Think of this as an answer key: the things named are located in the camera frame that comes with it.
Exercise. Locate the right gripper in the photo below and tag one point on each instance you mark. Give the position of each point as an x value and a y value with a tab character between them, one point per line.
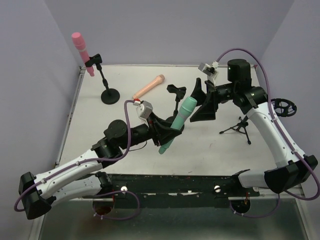
213	95

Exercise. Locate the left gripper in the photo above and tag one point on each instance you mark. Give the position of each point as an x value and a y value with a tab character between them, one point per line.
155	130

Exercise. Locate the teal toy microphone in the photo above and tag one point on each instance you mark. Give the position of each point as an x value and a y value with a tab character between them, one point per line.
185	110

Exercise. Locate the black round-base mic stand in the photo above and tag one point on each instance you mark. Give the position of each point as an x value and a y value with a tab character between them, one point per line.
109	96

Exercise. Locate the pink toy microphone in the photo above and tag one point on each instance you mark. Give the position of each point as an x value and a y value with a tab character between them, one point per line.
80	45

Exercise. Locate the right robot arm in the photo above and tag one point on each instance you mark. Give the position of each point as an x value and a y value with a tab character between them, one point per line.
292	164

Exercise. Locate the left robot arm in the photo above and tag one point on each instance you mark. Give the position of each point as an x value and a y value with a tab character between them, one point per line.
81	176

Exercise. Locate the black tripod mic stand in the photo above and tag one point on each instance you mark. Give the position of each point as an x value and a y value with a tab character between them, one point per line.
240	127

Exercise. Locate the peach toy microphone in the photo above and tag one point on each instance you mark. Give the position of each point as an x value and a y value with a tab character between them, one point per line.
155	82

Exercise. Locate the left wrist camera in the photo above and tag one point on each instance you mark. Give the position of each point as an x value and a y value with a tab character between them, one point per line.
143	109

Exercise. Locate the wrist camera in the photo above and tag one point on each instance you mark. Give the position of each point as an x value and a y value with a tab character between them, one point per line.
143	109
211	70

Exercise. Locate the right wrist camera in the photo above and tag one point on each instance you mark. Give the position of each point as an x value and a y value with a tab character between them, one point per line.
211	70

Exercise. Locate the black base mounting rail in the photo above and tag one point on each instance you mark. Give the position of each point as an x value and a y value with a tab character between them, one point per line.
155	191

